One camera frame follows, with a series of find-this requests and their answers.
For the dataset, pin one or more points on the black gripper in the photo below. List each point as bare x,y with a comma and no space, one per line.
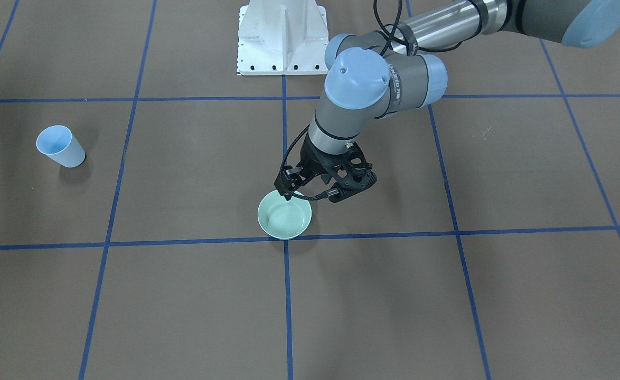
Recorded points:
311,160

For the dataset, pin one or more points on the light green bowl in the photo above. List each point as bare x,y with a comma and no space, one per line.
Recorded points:
283,219

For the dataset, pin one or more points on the light blue plastic cup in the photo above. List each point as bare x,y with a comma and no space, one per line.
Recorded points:
58,143

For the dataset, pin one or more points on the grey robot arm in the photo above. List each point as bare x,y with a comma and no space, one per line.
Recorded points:
397,68

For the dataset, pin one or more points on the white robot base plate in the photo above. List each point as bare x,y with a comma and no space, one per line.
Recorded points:
282,38

